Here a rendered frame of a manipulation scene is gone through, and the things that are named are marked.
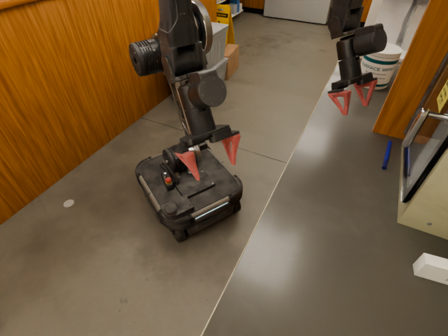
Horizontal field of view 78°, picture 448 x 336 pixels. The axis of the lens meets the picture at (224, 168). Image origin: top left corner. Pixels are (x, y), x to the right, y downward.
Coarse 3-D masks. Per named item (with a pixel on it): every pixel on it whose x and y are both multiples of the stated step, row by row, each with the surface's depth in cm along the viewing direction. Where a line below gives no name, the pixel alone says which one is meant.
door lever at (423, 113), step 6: (426, 108) 54; (420, 114) 54; (426, 114) 53; (432, 114) 53; (438, 114) 53; (444, 114) 53; (414, 120) 56; (420, 120) 54; (444, 120) 53; (414, 126) 56; (420, 126) 55; (408, 132) 57; (414, 132) 56; (408, 138) 58; (414, 138) 57; (402, 144) 59; (408, 144) 58
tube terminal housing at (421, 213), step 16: (400, 176) 77; (432, 176) 56; (400, 192) 72; (416, 192) 61; (432, 192) 58; (400, 208) 68; (416, 208) 62; (432, 208) 60; (416, 224) 64; (432, 224) 62
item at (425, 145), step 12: (444, 72) 66; (444, 84) 63; (432, 96) 69; (432, 108) 65; (444, 108) 57; (432, 120) 62; (420, 132) 68; (432, 132) 59; (444, 132) 53; (420, 144) 65; (432, 144) 57; (444, 144) 52; (408, 156) 71; (420, 156) 62; (432, 156) 54; (408, 168) 68; (420, 168) 59; (408, 180) 64; (420, 180) 58; (408, 192) 61
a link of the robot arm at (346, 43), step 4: (348, 36) 78; (352, 36) 76; (340, 40) 80; (344, 40) 77; (348, 40) 76; (352, 40) 76; (336, 44) 79; (340, 44) 78; (344, 44) 77; (348, 44) 77; (352, 44) 76; (340, 48) 78; (344, 48) 77; (348, 48) 77; (352, 48) 77; (340, 52) 79; (344, 52) 78; (348, 52) 77; (352, 52) 77; (340, 56) 79; (344, 56) 78; (348, 56) 78; (352, 56) 77
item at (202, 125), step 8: (192, 112) 58; (200, 112) 58; (208, 112) 59; (192, 120) 59; (200, 120) 58; (208, 120) 59; (192, 128) 60; (200, 128) 59; (208, 128) 59; (216, 128) 62; (224, 128) 61; (192, 136) 60; (200, 136) 58; (208, 136) 60; (192, 144) 58
